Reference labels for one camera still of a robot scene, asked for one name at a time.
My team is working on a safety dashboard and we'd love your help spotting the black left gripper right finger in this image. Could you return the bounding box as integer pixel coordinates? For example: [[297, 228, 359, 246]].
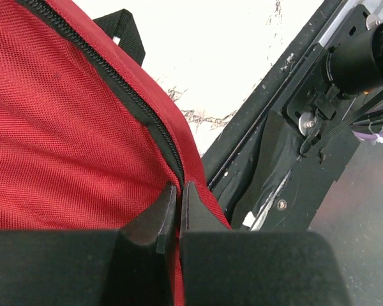
[[179, 182, 229, 236]]

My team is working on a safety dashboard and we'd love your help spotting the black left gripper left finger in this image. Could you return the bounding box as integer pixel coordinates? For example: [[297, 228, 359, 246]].
[[105, 183, 177, 305]]

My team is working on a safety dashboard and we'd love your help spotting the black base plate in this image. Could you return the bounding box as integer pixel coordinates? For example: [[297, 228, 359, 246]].
[[203, 1, 383, 231]]

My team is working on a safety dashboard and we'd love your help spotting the red student backpack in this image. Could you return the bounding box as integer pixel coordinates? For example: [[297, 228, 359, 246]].
[[0, 1, 235, 305]]

